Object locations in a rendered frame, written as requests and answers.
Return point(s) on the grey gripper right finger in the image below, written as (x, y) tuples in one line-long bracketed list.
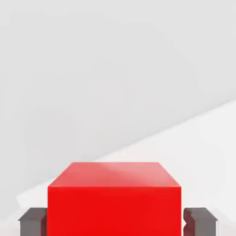
[(201, 224)]

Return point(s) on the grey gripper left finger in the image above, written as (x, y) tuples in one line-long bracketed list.
[(32, 224)]

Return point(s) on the small red cube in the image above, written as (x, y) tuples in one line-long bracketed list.
[(114, 206)]

